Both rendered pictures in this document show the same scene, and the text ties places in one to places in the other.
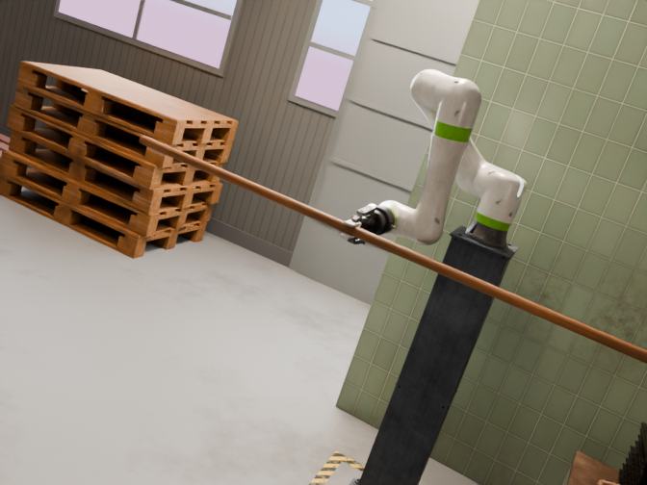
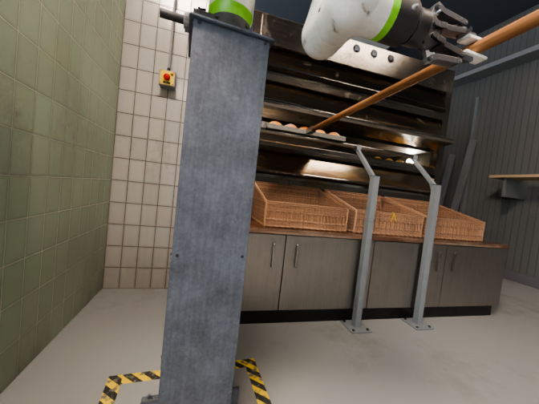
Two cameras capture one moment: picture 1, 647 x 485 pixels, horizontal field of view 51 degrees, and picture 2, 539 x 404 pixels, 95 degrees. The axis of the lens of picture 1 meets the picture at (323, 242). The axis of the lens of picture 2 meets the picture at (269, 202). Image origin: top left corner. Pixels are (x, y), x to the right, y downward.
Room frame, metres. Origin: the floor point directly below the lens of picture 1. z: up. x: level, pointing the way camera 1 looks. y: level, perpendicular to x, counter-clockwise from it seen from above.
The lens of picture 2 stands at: (2.66, 0.17, 0.79)
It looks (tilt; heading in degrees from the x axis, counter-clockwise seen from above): 3 degrees down; 233
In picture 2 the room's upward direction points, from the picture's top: 6 degrees clockwise
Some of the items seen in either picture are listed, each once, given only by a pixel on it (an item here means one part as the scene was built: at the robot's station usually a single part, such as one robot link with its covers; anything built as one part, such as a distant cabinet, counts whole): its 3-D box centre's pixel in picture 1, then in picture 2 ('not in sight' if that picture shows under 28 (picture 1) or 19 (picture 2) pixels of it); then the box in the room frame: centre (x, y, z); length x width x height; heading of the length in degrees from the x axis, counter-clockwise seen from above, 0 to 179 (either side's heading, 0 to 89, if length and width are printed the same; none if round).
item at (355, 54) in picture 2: not in sight; (362, 58); (0.84, -1.17, 2.00); 1.80 x 0.08 x 0.21; 158
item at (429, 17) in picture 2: (370, 222); (422, 30); (2.06, -0.12, 1.20); 0.09 x 0.07 x 0.08; 159
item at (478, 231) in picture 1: (490, 230); (209, 30); (2.40, -0.55, 1.23); 0.26 x 0.15 x 0.06; 163
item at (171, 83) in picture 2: not in sight; (168, 79); (2.26, -1.66, 1.46); 0.10 x 0.07 x 0.10; 158
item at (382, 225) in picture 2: not in sight; (368, 211); (0.92, -0.88, 0.72); 0.56 x 0.49 x 0.28; 159
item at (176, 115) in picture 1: (119, 156); not in sight; (4.78, 1.60, 0.48); 1.32 x 0.90 x 0.96; 73
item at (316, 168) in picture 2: not in sight; (350, 172); (0.85, -1.15, 1.02); 1.79 x 0.11 x 0.19; 158
